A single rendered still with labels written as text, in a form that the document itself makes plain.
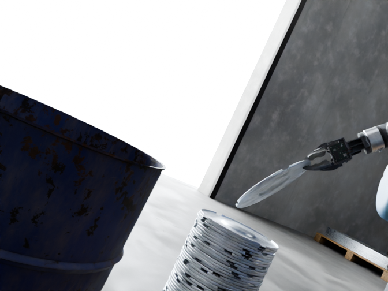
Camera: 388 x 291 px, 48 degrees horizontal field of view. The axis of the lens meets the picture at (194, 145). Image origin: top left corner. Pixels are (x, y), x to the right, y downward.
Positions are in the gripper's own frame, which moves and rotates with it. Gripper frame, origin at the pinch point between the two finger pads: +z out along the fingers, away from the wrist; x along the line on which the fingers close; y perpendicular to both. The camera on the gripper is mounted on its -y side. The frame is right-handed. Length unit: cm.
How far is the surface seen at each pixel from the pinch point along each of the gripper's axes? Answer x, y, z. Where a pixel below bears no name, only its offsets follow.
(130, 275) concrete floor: 16, -2, 72
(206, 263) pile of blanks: 19.3, 14.1, 39.2
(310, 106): -107, -447, -39
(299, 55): -166, -403, -47
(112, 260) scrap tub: 11, 88, 32
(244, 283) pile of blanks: 28.9, 10.1, 30.6
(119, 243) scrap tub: 8, 88, 30
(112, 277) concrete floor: 14, 9, 74
